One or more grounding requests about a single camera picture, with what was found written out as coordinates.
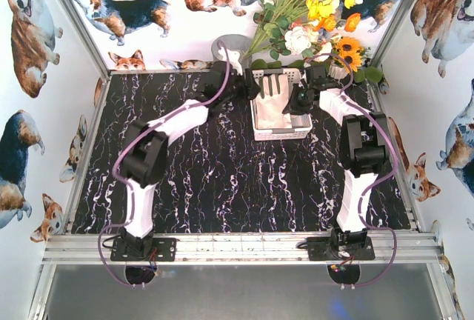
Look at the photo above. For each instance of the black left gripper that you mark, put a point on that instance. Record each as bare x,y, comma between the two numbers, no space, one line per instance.
244,84

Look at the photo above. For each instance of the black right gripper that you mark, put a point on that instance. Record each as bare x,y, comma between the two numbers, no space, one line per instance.
296,100

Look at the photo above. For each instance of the white grey glove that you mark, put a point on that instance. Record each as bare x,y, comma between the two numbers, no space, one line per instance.
270,102

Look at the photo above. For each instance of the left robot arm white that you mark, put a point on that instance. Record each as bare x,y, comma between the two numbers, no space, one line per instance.
143,160

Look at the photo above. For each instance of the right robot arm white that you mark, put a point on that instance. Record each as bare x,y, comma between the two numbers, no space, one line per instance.
363,145

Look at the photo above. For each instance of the white perforated storage basket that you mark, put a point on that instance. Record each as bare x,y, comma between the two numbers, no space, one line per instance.
301,124

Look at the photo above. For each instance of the green moss ball left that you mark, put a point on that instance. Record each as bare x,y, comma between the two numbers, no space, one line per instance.
260,64

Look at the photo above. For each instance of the green moss ball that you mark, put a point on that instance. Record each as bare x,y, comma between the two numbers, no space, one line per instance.
260,64
370,74

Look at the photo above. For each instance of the grey metal bucket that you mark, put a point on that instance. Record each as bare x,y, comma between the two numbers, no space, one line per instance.
233,43

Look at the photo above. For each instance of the sunflower pot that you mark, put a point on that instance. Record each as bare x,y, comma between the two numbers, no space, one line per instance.
351,52

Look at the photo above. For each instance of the green moss ball right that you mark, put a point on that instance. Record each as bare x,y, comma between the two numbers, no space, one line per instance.
370,74

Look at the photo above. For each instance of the artificial flower bouquet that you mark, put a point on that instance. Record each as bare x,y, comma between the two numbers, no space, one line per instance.
305,28

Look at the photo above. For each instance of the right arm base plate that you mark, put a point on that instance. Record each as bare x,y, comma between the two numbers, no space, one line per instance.
339,245

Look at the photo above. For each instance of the aluminium front rail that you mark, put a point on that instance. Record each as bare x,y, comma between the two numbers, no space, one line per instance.
248,248

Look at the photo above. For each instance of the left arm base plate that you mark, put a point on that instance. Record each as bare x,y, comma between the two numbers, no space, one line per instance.
158,249

